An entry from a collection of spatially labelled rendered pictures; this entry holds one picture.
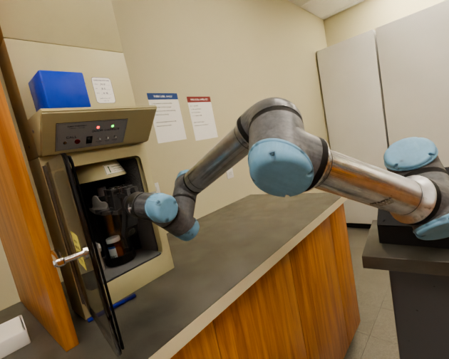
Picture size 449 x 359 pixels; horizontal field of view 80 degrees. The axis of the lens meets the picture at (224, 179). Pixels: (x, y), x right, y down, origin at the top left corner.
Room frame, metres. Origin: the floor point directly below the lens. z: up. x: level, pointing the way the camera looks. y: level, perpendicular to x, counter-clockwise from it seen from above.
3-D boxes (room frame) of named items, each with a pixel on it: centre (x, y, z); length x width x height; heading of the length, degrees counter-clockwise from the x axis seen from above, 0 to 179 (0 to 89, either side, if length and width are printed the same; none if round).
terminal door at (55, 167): (0.58, 0.35, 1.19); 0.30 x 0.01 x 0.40; 38
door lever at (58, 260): (0.51, 0.33, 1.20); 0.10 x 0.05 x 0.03; 38
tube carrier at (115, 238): (0.91, 0.42, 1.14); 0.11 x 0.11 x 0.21
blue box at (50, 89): (0.72, 0.37, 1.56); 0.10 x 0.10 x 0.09; 47
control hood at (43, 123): (0.79, 0.31, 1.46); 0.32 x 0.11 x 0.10; 137
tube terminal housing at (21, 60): (0.91, 0.45, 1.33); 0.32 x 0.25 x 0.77; 137
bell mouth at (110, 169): (0.91, 0.41, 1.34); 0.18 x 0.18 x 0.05
